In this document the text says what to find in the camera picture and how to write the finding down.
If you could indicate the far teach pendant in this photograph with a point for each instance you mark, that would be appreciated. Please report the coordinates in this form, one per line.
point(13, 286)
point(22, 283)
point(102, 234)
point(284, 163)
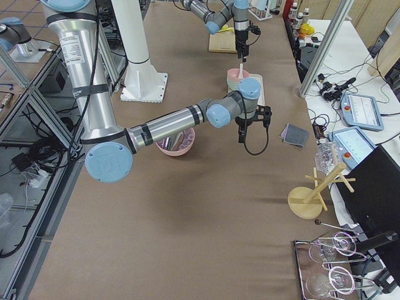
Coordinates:
point(362, 111)

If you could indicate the near teach pendant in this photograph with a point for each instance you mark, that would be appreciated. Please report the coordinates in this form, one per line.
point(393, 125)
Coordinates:
point(354, 145)

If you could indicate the yellow plastic knife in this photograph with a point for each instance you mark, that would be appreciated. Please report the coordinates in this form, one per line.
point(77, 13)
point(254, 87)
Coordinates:
point(226, 29)

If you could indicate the grey folded cloth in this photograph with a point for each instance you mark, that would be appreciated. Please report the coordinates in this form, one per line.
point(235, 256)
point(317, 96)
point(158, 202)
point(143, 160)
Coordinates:
point(294, 135)

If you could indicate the large pink bowl with ice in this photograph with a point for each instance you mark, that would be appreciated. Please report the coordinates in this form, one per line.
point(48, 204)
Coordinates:
point(189, 137)

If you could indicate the white ceramic spoon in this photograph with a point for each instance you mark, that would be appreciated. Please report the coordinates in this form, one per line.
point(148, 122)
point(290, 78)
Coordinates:
point(240, 76)

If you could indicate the small pink bowl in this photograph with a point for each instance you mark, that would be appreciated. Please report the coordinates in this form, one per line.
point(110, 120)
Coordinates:
point(233, 73)

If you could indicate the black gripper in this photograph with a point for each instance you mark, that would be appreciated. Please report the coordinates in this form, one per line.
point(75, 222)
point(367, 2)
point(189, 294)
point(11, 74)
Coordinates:
point(241, 123)
point(240, 37)

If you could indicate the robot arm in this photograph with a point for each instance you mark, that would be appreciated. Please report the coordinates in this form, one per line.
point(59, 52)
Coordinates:
point(236, 10)
point(170, 84)

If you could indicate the teach pendant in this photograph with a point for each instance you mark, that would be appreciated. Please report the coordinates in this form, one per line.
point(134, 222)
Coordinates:
point(362, 111)
point(354, 145)

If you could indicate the green stacked bowls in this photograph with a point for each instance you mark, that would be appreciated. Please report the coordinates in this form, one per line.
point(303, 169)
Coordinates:
point(232, 85)

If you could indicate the black computer case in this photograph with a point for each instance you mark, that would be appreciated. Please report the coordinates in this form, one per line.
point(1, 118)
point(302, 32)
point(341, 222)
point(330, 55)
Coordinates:
point(374, 203)

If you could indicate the wire glass rack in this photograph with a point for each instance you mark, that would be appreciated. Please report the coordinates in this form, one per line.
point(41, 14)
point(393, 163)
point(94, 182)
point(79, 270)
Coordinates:
point(323, 267)

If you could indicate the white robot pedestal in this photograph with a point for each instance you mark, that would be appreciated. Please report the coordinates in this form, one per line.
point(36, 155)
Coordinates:
point(142, 82)

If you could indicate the aluminium frame post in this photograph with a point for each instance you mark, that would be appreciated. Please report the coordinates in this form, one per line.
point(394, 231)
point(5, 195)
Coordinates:
point(329, 37)

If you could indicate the metal ice scoop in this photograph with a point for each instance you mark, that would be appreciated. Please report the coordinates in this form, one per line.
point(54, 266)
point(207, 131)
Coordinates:
point(173, 142)

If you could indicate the bamboo cutting board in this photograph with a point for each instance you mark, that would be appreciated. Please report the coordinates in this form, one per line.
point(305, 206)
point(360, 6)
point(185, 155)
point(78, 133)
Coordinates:
point(222, 42)

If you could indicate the cream rabbit tray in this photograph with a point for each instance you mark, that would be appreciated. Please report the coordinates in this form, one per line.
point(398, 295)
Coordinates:
point(259, 78)

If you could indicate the wooden mug tree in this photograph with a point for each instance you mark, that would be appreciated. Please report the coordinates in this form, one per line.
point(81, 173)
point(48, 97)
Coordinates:
point(308, 203)

